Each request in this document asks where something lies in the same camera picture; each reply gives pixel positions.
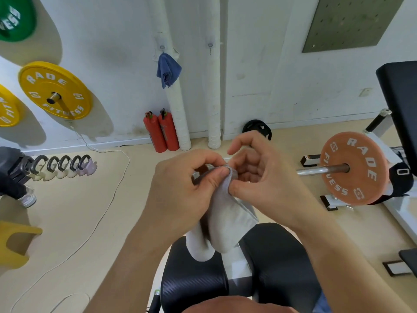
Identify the person's left hand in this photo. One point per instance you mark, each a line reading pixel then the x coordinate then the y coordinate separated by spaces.
pixel 176 195

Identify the person's right hand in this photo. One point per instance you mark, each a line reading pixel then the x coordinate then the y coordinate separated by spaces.
pixel 273 185

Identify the person's right thumb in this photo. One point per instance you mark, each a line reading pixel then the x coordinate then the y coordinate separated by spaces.
pixel 244 189

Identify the person's left thumb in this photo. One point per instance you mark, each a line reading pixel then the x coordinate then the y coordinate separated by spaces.
pixel 216 177

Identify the grey sock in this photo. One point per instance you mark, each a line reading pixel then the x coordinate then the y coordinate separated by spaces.
pixel 228 221

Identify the person's left forearm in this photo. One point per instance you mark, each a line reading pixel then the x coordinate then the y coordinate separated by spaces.
pixel 136 273

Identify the person's right forearm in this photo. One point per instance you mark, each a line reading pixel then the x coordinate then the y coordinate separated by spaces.
pixel 345 267

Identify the black weight plate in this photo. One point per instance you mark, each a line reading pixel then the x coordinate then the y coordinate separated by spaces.
pixel 257 127

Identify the red fire extinguisher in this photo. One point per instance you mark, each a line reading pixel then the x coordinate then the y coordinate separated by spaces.
pixel 154 133
pixel 169 132

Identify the white sock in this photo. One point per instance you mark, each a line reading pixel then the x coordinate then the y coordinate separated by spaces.
pixel 200 247

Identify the white wrapped pipe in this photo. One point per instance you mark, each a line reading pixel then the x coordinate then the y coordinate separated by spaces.
pixel 177 110

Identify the steel barbell bar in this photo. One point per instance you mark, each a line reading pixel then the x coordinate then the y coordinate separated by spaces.
pixel 319 170

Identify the black textured bench pad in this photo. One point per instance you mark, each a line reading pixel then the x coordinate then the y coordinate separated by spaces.
pixel 192 286
pixel 280 267

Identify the person's knee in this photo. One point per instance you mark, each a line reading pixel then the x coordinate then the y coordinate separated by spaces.
pixel 241 306

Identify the orange weight plate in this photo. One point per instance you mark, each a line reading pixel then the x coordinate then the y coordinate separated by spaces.
pixel 358 159

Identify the blue cloth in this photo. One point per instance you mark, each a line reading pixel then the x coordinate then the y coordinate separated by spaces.
pixel 167 70

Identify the blue shorts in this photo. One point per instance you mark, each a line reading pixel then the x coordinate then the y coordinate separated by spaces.
pixel 321 304

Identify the row of pale kettlebells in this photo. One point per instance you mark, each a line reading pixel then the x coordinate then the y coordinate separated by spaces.
pixel 62 166

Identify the black padded backrest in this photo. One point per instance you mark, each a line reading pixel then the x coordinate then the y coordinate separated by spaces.
pixel 399 104

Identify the black seat pad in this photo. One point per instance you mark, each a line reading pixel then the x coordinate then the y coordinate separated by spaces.
pixel 409 260

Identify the white sneaker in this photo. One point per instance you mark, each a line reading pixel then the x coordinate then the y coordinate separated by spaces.
pixel 28 198

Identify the yellow weight plate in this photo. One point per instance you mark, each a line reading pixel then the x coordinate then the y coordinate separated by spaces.
pixel 39 81
pixel 6 107

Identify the yellow plastic stool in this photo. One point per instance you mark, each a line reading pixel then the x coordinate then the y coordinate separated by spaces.
pixel 13 247

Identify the green weight plate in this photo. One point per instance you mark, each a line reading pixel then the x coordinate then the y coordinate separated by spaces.
pixel 13 16

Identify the white bench frame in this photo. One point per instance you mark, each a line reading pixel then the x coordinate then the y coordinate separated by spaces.
pixel 239 277

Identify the metal wall peg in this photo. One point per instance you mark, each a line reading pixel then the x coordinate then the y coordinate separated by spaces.
pixel 53 98

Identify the grey perforated wall panel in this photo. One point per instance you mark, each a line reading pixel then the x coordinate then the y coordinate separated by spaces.
pixel 348 22

